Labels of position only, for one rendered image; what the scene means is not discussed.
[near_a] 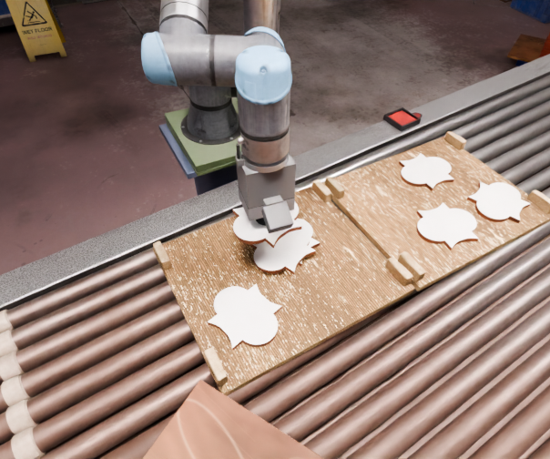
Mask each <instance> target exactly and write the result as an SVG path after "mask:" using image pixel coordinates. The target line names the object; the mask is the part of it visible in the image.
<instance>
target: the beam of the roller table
mask: <svg viewBox="0 0 550 459"><path fill-rule="evenodd" d="M549 75H550V54H549V55H546V56H542V57H540V58H537V59H536V60H533V61H531V62H528V63H526V64H523V65H521V66H518V67H516V68H513V69H511V70H508V71H506V72H503V73H502V74H499V75H497V76H493V77H490V78H488V79H485V80H484V81H481V82H479V83H476V84H474V85H471V86H469V87H466V88H463V89H461V90H458V91H456V92H454V93H452V94H450V95H447V96H445V97H441V98H438V99H436V100H434V101H432V102H429V103H427V104H424V105H422V106H419V107H416V108H414V109H411V110H409V112H411V113H413V112H417V113H420V114H422V117H420V119H421V121H420V124H418V125H416V126H414V127H410V128H408V129H405V130H404V131H400V130H398V129H397V128H395V127H393V126H392V125H390V124H389V123H388V122H386V121H385V120H384V121H382V122H380V123H377V124H375V125H372V126H370V127H367V128H364V129H362V130H359V131H357V132H354V133H352V134H350V135H348V136H345V137H343V138H339V139H336V140H334V141H332V142H330V143H328V144H325V145H323V146H320V147H318V148H315V149H312V150H310V151H307V152H305V153H302V154H300V155H298V156H296V157H293V159H294V161H295V163H296V178H295V185H298V184H300V183H301V182H304V181H306V180H308V179H312V178H314V177H316V176H319V175H320V174H322V173H325V172H327V171H329V170H331V169H334V168H337V167H339V166H341V165H343V164H346V163H348V162H350V161H352V160H355V159H356V158H360V157H362V156H364V155H367V154H369V153H371V152H373V151H375V150H377V149H379V148H383V147H385V146H388V145H390V144H391V143H394V142H396V141H398V140H400V139H403V138H406V137H409V136H410V135H412V134H415V133H417V132H419V131H421V130H424V129H426V128H429V127H431V126H433V125H436V124H438V123H440V122H442V121H445V120H446V119H448V118H451V117H454V116H457V115H459V114H461V113H463V112H465V111H467V110H469V109H472V108H474V107H478V106H480V105H482V104H484V103H486V102H488V101H490V100H493V99H495V98H497V97H500V96H502V95H505V94H507V93H509V92H511V91H514V90H516V89H517V88H520V87H523V86H526V85H528V84H530V83H532V82H535V81H536V80H538V79H541V78H543V77H547V76H549ZM238 185H239V184H238V180H235V181H232V182H230V183H228V184H226V185H223V186H221V187H218V188H216V189H213V190H210V191H208V192H205V193H203V194H201V195H198V196H196V197H194V198H192V199H188V200H185V201H183V202H180V203H179V204H176V205H174V206H171V207H169V208H166V209H163V210H161V211H158V212H156V213H153V214H151V215H148V216H146V217H144V218H142V219H138V220H136V221H133V222H131V223H128V224H127V225H124V226H122V227H119V228H117V229H113V230H111V231H109V232H106V233H104V234H101V235H99V236H96V237H94V238H92V239H90V240H86V241H83V242H81V243H78V244H77V245H75V246H72V247H70V248H67V249H65V250H61V251H59V252H57V253H54V254H52V255H49V256H47V257H44V258H43V259H40V260H36V261H34V262H31V263H29V264H26V265H25V266H22V267H20V268H17V269H15V270H11V271H9V272H7V273H5V274H2V275H0V311H3V310H10V309H13V308H14V307H16V306H18V305H21V304H23V303H25V302H28V301H31V300H33V299H35V298H37V297H39V296H42V295H44V294H46V293H49V292H50V291H54V290H56V289H58V288H60V287H63V286H65V285H67V284H69V283H71V282H73V281H77V280H79V279H81V278H84V277H86V276H87V275H90V274H92V273H94V272H97V271H99V270H103V269H104V268H106V267H108V266H111V265H113V264H115V263H118V262H120V261H122V260H125V259H127V258H129V257H132V256H134V255H136V254H139V253H140V252H142V251H145V250H148V249H150V248H153V243H155V242H157V241H160V242H161V243H163V242H166V241H168V240H171V239H174V238H176V237H177V236H180V235H182V234H184V233H187V232H189V231H191V230H194V229H196V228H198V227H201V226H203V225H205V224H208V223H210V222H211V221H214V220H216V219H219V218H222V217H224V216H226V215H229V214H230V213H232V212H233V209H238V208H242V207H243V206H242V204H241V202H240V199H239V187H238Z"/></svg>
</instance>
